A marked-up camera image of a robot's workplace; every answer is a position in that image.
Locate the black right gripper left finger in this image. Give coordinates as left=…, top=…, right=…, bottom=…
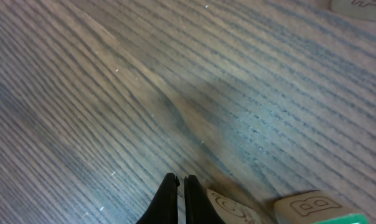
left=136, top=173, right=180, bottom=224

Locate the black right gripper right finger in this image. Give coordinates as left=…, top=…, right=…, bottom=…
left=184, top=175, right=225, bottom=224

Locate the white block blue side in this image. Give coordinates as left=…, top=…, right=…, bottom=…
left=207, top=189, right=262, bottom=224

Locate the green block number four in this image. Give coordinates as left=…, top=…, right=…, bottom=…
left=273, top=190, right=369, bottom=224

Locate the white block snail picture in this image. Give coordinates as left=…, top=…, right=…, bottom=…
left=330, top=0, right=376, bottom=21

